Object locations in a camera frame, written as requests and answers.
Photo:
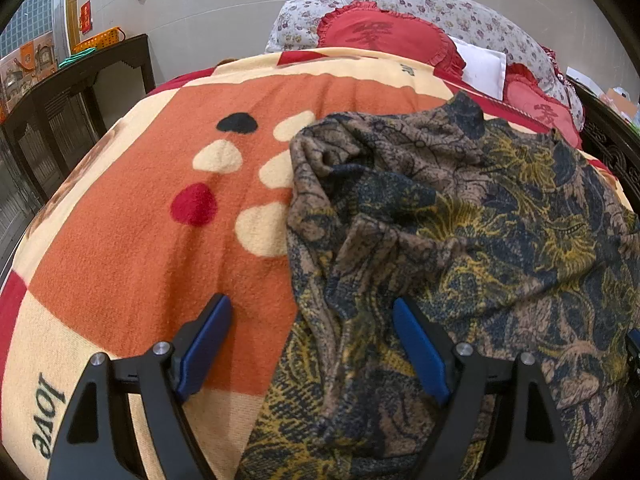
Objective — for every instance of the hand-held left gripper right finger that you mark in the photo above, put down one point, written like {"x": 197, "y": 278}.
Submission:
{"x": 420, "y": 355}

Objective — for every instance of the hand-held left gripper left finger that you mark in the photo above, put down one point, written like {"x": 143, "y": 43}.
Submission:
{"x": 205, "y": 345}

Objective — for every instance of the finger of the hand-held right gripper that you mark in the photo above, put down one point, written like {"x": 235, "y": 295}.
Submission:
{"x": 634, "y": 346}

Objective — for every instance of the brown navy floral garment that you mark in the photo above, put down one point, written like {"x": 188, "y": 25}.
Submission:
{"x": 475, "y": 240}

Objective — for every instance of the orange cream printed blanket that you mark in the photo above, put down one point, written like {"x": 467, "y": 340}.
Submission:
{"x": 150, "y": 210}

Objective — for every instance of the dark wooden headboard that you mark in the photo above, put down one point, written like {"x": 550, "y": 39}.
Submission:
{"x": 612, "y": 145}

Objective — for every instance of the red heart pillow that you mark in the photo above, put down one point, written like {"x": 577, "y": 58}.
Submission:
{"x": 390, "y": 35}
{"x": 542, "y": 110}

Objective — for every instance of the dark wooden side table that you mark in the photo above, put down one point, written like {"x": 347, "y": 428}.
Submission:
{"x": 65, "y": 125}

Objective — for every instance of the red bedsheet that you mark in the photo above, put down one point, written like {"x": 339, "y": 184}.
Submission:
{"x": 185, "y": 80}

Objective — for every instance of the white pillow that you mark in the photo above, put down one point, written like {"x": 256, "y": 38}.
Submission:
{"x": 482, "y": 67}

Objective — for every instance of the green plastic item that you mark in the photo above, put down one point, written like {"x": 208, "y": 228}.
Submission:
{"x": 77, "y": 57}

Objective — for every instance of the printed cardboard box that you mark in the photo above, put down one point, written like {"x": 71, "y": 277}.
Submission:
{"x": 11, "y": 92}
{"x": 39, "y": 60}

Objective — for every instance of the orange plastic basket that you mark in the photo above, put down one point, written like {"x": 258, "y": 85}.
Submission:
{"x": 100, "y": 40}

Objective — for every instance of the floral pillow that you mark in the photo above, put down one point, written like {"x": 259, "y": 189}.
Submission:
{"x": 297, "y": 25}

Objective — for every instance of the lattice window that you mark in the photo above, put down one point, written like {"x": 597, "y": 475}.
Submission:
{"x": 27, "y": 15}

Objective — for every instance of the red wall sign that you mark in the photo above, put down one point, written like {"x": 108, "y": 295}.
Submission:
{"x": 85, "y": 17}

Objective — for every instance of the wooden door frame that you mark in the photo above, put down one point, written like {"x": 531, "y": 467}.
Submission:
{"x": 73, "y": 0}

